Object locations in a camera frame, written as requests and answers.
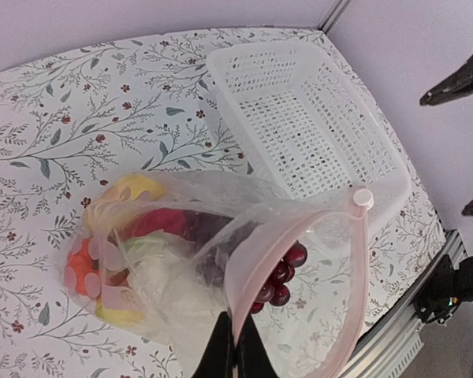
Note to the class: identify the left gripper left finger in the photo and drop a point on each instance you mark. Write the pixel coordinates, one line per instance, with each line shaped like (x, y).
(217, 359)

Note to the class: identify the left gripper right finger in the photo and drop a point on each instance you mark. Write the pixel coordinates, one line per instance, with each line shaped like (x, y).
(252, 360)

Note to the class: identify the white toy cauliflower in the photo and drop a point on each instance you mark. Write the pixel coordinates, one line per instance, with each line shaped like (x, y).
(181, 292)

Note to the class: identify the clear zip top bag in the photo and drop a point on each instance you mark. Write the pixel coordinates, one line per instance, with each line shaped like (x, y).
(314, 334)

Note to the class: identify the dark red toy grapes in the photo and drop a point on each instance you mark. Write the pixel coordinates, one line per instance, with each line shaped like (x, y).
(202, 227)

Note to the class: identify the red toy bell pepper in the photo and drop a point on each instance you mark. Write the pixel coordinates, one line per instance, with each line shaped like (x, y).
(172, 221)

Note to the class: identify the orange toy pumpkin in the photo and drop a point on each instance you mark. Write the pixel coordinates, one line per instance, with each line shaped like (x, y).
(81, 274)

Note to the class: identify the white plastic basket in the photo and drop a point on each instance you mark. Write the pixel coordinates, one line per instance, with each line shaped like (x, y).
(303, 126)

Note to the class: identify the floral table mat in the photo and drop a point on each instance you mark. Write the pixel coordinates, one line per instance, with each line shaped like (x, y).
(70, 126)

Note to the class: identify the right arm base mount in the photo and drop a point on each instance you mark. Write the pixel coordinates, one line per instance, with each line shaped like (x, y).
(445, 290)

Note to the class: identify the front aluminium rail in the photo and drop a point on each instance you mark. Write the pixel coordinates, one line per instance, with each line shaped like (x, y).
(394, 341)

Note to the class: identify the right aluminium frame post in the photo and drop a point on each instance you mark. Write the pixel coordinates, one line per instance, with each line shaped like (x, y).
(333, 15)

